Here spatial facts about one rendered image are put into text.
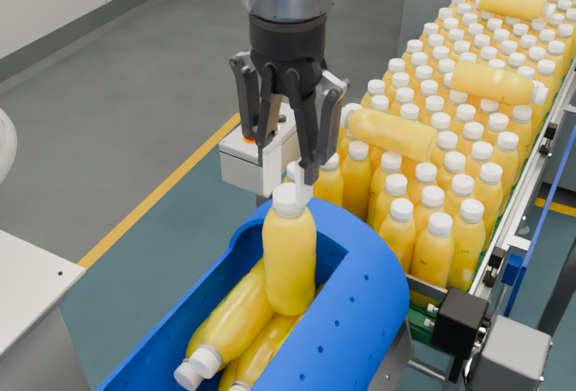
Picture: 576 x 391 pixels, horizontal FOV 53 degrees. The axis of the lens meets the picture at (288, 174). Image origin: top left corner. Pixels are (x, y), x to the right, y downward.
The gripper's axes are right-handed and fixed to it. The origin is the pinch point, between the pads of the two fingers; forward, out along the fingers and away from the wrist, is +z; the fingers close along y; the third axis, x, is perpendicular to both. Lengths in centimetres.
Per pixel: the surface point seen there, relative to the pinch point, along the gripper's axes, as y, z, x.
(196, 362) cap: -5.4, 24.1, -13.9
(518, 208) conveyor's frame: 21, 46, 66
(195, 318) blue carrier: -12.9, 29.2, -5.7
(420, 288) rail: 11.8, 39.1, 26.4
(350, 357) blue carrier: 12.5, 19.2, -5.8
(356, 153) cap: -9.5, 26.1, 41.0
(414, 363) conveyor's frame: 8, 104, 56
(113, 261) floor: -120, 135, 57
